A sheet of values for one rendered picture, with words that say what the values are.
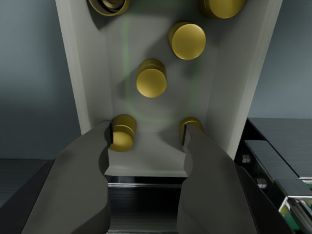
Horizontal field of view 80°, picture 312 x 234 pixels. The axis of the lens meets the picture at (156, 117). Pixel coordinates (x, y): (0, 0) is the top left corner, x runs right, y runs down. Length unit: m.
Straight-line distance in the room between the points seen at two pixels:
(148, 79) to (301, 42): 0.21
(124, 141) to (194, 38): 0.14
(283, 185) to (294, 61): 0.18
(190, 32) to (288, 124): 0.21
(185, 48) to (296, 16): 0.16
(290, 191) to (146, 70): 0.17
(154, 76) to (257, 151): 0.15
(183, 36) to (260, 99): 0.17
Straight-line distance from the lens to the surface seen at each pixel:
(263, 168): 0.23
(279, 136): 0.29
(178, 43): 0.20
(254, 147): 0.25
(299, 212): 0.20
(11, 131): 0.39
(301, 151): 0.28
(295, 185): 0.21
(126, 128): 0.24
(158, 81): 0.20
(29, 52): 0.31
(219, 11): 0.20
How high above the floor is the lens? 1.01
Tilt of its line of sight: 61 degrees down
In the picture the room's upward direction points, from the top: 179 degrees clockwise
